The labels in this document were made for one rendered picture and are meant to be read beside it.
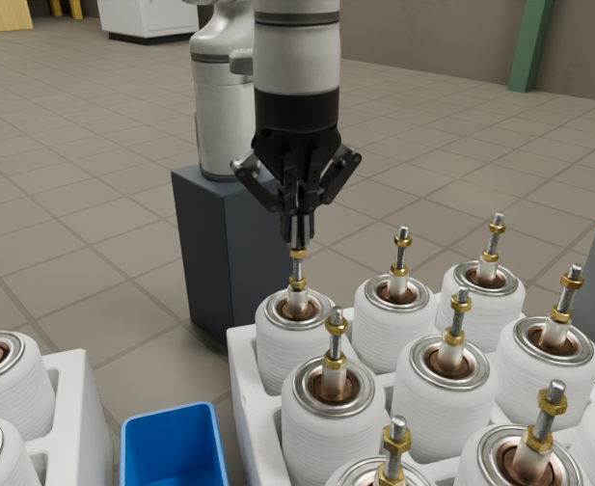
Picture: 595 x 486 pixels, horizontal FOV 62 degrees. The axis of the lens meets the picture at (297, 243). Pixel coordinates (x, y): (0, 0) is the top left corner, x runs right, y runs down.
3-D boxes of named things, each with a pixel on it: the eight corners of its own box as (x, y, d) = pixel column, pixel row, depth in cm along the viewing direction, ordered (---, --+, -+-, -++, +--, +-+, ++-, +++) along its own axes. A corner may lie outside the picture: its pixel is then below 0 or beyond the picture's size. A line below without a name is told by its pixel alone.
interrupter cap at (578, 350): (501, 348, 50) (503, 342, 50) (523, 311, 55) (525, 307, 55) (583, 382, 46) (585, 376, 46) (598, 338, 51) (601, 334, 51)
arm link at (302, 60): (314, 66, 50) (315, -2, 47) (362, 90, 41) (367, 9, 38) (228, 71, 48) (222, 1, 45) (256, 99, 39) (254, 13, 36)
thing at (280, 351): (281, 464, 59) (278, 349, 49) (249, 408, 66) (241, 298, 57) (348, 432, 62) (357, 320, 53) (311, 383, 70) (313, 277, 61)
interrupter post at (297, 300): (293, 320, 54) (292, 296, 52) (283, 309, 56) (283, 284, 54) (311, 313, 55) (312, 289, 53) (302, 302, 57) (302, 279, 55)
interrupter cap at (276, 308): (283, 341, 51) (282, 337, 50) (253, 303, 57) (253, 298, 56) (344, 320, 54) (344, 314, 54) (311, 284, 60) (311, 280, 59)
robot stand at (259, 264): (190, 319, 93) (169, 171, 78) (247, 289, 102) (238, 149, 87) (235, 357, 84) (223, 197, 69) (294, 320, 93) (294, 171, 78)
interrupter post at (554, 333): (535, 344, 50) (543, 319, 49) (541, 333, 52) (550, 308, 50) (560, 355, 49) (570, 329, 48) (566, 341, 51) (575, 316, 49)
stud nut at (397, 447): (415, 441, 32) (417, 432, 32) (404, 459, 31) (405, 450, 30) (388, 426, 33) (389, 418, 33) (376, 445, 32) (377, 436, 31)
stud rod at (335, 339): (326, 373, 45) (329, 306, 41) (336, 369, 45) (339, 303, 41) (331, 380, 44) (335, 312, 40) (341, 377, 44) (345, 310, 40)
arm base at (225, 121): (190, 171, 78) (177, 57, 70) (236, 156, 84) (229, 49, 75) (226, 187, 72) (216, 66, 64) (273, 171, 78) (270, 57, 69)
